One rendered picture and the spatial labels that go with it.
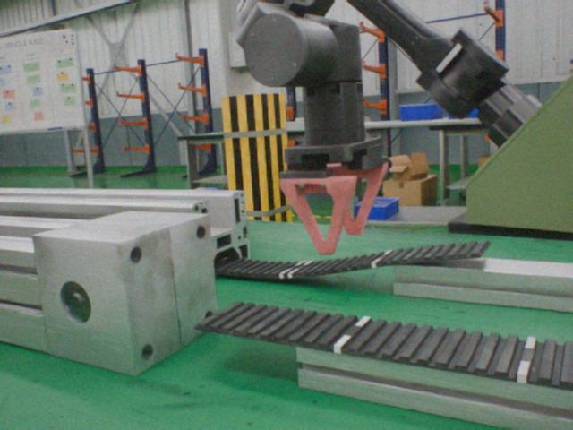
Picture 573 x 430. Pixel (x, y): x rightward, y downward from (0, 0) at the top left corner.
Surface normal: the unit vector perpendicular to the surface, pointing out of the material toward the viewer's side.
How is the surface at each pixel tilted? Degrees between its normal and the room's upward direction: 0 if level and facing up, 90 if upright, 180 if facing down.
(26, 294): 90
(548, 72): 90
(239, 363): 0
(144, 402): 0
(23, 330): 90
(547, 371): 0
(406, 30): 98
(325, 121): 91
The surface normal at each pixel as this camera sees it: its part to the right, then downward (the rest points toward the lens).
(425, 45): -0.41, 0.33
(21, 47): -0.26, 0.19
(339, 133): 0.01, 0.18
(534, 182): -0.66, 0.18
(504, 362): -0.07, -0.98
